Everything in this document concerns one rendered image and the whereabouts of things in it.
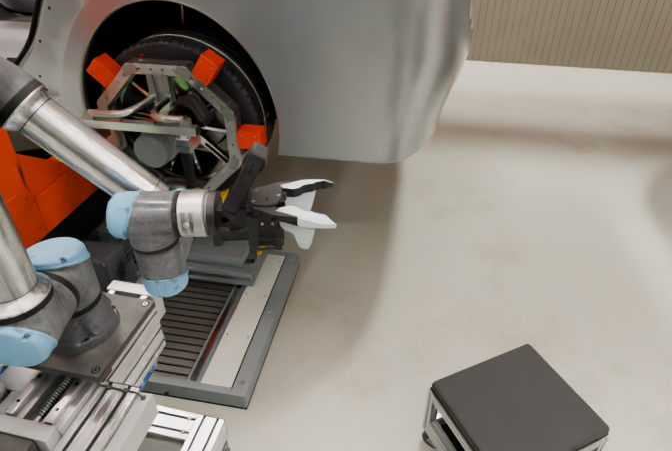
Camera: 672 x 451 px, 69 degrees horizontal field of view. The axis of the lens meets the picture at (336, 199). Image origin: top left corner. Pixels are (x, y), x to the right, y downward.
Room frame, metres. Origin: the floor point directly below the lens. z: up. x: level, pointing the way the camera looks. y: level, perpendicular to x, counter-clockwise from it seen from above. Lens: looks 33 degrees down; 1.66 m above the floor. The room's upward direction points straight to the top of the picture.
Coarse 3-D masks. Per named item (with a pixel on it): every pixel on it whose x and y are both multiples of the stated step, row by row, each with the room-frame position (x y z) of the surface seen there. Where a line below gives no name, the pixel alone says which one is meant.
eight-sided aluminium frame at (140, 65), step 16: (128, 64) 1.70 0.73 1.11; (144, 64) 1.69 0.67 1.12; (160, 64) 1.68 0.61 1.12; (176, 64) 1.68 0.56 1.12; (192, 64) 1.71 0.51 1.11; (112, 80) 1.72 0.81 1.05; (128, 80) 1.75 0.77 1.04; (192, 80) 1.67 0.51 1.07; (112, 96) 1.72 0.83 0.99; (208, 96) 1.65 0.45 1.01; (224, 96) 1.69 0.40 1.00; (224, 112) 1.64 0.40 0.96; (240, 112) 1.70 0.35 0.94; (240, 160) 1.65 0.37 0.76; (160, 176) 1.75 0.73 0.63; (224, 176) 1.65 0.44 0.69
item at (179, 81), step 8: (176, 80) 1.89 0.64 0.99; (184, 80) 1.88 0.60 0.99; (176, 88) 1.89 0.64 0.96; (184, 88) 1.88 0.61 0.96; (200, 96) 1.87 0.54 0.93; (216, 112) 1.86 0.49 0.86; (216, 120) 1.86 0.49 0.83; (208, 136) 1.87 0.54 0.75; (216, 136) 1.87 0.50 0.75; (200, 144) 1.88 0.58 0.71
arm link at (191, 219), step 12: (180, 192) 0.64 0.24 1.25; (192, 192) 0.64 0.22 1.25; (204, 192) 0.65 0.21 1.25; (180, 204) 0.62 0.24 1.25; (192, 204) 0.62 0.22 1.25; (204, 204) 0.63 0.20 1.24; (180, 216) 0.61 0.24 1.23; (192, 216) 0.61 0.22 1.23; (204, 216) 0.61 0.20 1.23; (180, 228) 0.60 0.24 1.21; (192, 228) 0.60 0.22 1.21; (204, 228) 0.61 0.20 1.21
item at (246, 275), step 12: (252, 252) 1.84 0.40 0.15; (264, 252) 1.85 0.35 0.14; (192, 264) 1.75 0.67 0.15; (204, 264) 1.75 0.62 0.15; (216, 264) 1.75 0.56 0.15; (252, 264) 1.73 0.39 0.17; (192, 276) 1.71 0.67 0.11; (204, 276) 1.70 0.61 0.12; (216, 276) 1.69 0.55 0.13; (228, 276) 1.68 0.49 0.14; (240, 276) 1.67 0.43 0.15; (252, 276) 1.67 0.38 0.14
